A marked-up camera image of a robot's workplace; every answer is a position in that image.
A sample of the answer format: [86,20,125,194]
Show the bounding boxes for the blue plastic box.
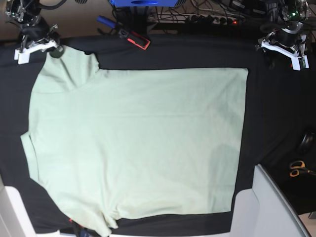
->
[109,0,185,7]

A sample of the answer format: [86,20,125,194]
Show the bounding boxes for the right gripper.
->
[14,24,61,65]

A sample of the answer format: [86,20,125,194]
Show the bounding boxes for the blue red bar clamp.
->
[97,16,151,50]

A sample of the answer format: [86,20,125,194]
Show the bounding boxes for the white chair armrest right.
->
[229,165,310,237]

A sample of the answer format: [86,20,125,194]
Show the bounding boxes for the white chair armrest left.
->
[0,178,37,237]

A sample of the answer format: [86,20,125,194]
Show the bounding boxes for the white chair armrest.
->
[0,178,37,237]
[229,165,310,237]

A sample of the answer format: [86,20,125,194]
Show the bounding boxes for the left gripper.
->
[256,22,309,71]

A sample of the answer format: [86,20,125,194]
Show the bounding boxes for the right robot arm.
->
[4,0,64,65]

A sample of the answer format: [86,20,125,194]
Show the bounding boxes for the orange handled scissors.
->
[289,160,316,177]

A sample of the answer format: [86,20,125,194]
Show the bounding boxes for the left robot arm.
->
[256,0,309,71]

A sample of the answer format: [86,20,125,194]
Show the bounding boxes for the blue red bottom clamp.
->
[69,218,95,237]

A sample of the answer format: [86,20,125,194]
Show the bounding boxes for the black tape roll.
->
[297,132,316,155]

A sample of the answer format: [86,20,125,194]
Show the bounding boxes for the light green T-shirt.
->
[21,47,248,237]

